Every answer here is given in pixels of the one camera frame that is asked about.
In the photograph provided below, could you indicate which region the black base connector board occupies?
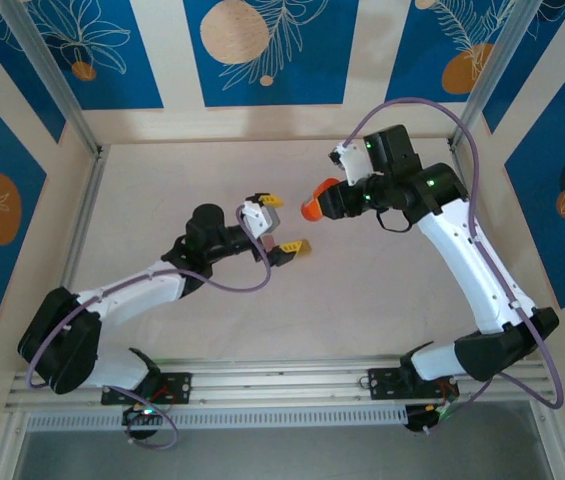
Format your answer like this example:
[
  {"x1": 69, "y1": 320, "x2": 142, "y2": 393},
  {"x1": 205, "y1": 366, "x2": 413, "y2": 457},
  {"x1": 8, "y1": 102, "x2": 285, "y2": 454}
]
[
  {"x1": 121, "y1": 404, "x2": 163, "y2": 426},
  {"x1": 405, "y1": 399, "x2": 458, "y2": 435}
]

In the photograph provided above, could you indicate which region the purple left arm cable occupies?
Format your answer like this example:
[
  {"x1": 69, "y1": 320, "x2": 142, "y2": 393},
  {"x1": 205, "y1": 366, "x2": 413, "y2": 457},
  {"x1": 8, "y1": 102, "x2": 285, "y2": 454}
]
[{"x1": 26, "y1": 204, "x2": 272, "y2": 450}]

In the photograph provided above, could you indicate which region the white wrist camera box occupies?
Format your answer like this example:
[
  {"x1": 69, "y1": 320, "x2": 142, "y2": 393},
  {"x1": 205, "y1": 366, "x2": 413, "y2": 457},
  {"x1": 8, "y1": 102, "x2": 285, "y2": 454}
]
[
  {"x1": 239, "y1": 198, "x2": 282, "y2": 237},
  {"x1": 330, "y1": 139, "x2": 379, "y2": 187}
]

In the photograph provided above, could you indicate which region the aluminium frame post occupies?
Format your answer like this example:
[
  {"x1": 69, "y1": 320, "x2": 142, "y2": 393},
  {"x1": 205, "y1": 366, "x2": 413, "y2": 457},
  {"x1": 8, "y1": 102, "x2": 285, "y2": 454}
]
[
  {"x1": 449, "y1": 0, "x2": 558, "y2": 151},
  {"x1": 0, "y1": 0, "x2": 102, "y2": 157}
]

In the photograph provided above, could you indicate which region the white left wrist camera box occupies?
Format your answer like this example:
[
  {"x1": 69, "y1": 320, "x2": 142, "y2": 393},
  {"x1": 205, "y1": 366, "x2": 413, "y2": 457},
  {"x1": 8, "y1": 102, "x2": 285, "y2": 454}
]
[{"x1": 239, "y1": 198, "x2": 282, "y2": 237}]

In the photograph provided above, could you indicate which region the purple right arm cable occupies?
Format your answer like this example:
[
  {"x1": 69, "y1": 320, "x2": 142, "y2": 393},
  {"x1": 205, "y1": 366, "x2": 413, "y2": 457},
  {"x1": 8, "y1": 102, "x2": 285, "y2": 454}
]
[{"x1": 344, "y1": 97, "x2": 564, "y2": 436}]

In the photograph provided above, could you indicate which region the white slotted cable duct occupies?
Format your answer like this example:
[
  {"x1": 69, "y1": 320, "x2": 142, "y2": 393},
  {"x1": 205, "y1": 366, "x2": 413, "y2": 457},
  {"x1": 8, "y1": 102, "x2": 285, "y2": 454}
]
[{"x1": 25, "y1": 407, "x2": 408, "y2": 432}]

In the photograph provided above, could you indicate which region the aluminium table side rail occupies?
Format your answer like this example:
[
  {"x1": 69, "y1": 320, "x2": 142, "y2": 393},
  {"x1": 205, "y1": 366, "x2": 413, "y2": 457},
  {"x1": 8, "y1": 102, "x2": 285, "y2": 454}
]
[
  {"x1": 447, "y1": 142, "x2": 524, "y2": 360},
  {"x1": 34, "y1": 144, "x2": 109, "y2": 372}
]

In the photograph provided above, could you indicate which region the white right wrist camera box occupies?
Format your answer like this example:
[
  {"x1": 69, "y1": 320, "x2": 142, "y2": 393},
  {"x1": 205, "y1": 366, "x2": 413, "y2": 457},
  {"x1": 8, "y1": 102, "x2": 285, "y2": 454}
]
[{"x1": 330, "y1": 139, "x2": 379, "y2": 187}]

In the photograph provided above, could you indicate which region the orange plastic pill bottle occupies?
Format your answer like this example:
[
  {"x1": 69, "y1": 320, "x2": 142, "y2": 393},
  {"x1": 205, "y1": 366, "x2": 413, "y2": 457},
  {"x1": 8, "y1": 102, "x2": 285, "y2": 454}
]
[{"x1": 300, "y1": 177, "x2": 341, "y2": 222}]

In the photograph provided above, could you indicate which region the thin black right gripper cable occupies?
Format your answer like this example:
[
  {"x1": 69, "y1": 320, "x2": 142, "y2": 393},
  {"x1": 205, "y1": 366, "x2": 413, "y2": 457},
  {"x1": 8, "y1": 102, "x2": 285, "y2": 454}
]
[{"x1": 375, "y1": 208, "x2": 413, "y2": 234}]

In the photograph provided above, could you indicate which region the aluminium frame beam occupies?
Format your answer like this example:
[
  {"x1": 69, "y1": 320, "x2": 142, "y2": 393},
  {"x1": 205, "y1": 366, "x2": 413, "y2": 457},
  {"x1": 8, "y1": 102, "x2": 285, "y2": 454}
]
[{"x1": 4, "y1": 355, "x2": 556, "y2": 412}]

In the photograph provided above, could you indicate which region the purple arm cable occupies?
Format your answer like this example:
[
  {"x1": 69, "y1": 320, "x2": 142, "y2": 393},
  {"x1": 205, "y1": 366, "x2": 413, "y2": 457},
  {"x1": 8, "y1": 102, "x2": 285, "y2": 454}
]
[
  {"x1": 26, "y1": 204, "x2": 272, "y2": 450},
  {"x1": 344, "y1": 97, "x2": 564, "y2": 436}
]

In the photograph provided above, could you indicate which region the maroon and yellow pill organizer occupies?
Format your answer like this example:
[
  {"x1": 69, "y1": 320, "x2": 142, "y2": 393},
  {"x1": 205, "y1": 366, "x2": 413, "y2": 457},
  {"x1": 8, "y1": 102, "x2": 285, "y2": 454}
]
[{"x1": 260, "y1": 233, "x2": 314, "y2": 256}]

